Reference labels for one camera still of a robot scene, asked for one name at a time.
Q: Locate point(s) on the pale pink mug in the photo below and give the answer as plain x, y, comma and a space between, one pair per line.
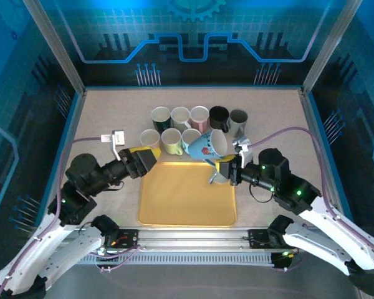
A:
149, 138

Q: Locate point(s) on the blue floral mug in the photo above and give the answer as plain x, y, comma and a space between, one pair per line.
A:
205, 149

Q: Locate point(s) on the light green mug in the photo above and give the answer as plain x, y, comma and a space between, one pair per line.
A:
171, 140

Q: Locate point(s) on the dark green mug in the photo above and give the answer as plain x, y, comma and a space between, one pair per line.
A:
160, 116

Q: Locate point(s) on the light blue mug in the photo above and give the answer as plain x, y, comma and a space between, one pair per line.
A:
190, 136

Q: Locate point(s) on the black mug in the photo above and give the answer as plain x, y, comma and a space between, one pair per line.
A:
218, 116

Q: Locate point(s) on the white mug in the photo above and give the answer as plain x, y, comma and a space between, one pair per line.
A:
180, 116

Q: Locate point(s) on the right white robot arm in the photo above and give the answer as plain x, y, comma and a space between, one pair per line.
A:
336, 224

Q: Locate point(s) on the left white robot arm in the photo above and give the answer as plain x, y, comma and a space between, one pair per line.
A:
34, 252

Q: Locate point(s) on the yellow tray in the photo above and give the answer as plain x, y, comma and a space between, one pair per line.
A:
187, 199

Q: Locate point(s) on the black base connector block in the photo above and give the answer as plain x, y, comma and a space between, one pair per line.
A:
282, 261

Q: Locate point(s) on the aluminium side rail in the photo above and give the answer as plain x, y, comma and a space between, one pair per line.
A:
73, 124
307, 99

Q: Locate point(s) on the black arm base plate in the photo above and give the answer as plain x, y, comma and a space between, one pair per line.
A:
256, 240
131, 238

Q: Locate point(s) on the aluminium front rail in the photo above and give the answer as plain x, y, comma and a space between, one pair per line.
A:
193, 240

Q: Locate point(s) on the aluminium corner post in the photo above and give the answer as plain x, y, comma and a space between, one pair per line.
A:
329, 46
56, 46

